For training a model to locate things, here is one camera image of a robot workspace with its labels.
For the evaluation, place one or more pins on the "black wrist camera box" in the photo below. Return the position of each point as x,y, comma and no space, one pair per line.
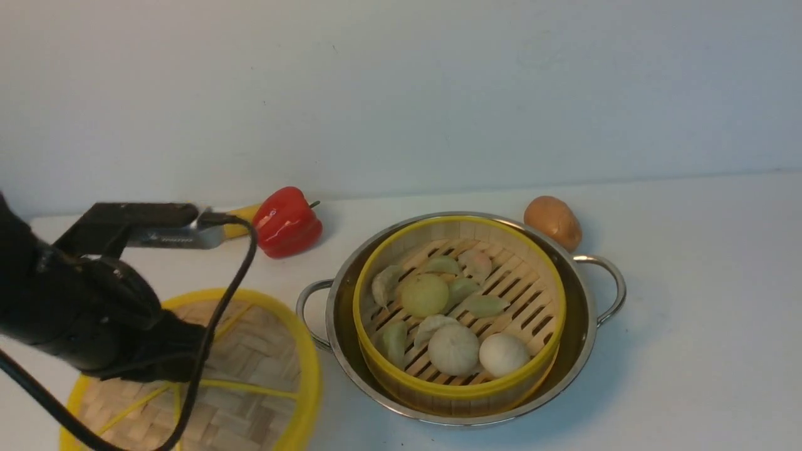
144,225

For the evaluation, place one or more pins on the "white round bun right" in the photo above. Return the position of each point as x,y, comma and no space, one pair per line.
502,354

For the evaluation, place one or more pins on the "woven bamboo steamer lid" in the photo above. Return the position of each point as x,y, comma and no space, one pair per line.
260,390

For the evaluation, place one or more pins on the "white round bun front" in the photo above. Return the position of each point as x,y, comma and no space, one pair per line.
454,350

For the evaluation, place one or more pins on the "bamboo steamer basket yellow rim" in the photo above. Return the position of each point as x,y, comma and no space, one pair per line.
404,249

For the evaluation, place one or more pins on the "red bell pepper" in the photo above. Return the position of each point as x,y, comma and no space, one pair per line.
287,224

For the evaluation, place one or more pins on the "pink dumpling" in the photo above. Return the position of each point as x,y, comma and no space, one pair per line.
476,265

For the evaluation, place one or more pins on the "white dumpling centre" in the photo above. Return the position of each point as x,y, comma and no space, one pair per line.
429,326

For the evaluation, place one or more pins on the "stainless steel pot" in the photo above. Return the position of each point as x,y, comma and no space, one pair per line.
573,345

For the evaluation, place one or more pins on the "green dumpling front left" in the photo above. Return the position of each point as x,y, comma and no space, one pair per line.
393,340

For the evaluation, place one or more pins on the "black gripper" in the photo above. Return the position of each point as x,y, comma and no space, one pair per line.
97,315

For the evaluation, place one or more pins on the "yellow-green round bun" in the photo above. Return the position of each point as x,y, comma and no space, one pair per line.
424,295

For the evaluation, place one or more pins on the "green dumpling top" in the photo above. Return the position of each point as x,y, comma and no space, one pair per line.
442,264

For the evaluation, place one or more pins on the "green dumpling right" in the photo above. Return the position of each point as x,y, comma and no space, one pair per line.
484,306

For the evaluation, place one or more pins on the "white round bun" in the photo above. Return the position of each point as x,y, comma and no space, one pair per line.
502,354
454,350

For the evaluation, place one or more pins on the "pale green dumpling left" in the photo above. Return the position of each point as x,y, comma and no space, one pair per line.
384,285

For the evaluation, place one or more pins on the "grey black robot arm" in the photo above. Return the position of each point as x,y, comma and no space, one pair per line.
12,238

